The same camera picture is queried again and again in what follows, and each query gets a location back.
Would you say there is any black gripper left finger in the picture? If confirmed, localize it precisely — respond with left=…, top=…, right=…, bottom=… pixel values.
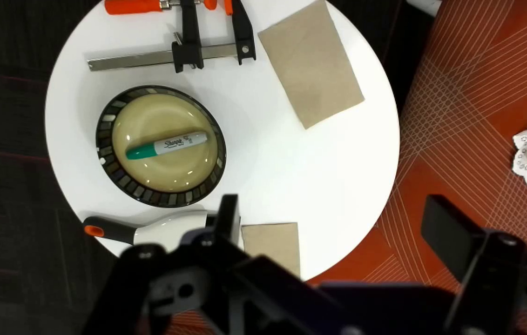
left=214, top=193, right=240, bottom=243

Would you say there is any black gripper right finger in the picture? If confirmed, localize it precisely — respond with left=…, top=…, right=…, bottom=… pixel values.
left=421, top=195, right=484, bottom=281

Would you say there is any green and white marker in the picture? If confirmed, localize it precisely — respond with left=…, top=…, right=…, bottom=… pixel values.
left=127, top=132, right=208, bottom=160

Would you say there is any small brown cardboard piece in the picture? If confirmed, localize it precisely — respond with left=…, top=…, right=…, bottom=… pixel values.
left=242, top=221, right=300, bottom=275

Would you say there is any round white table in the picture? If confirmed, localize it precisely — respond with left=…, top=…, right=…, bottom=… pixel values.
left=45, top=5, right=400, bottom=279

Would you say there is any orange red sofa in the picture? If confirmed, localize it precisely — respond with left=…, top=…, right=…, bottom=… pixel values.
left=307, top=0, right=527, bottom=335

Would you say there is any large brown cardboard piece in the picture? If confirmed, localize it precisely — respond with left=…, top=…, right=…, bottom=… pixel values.
left=259, top=0, right=365, bottom=128

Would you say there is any white tool with black handle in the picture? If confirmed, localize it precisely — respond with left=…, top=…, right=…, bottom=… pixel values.
left=84, top=210, right=208, bottom=256

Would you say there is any orange handled bar clamp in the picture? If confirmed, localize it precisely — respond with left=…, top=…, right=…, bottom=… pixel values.
left=87, top=0, right=257, bottom=72

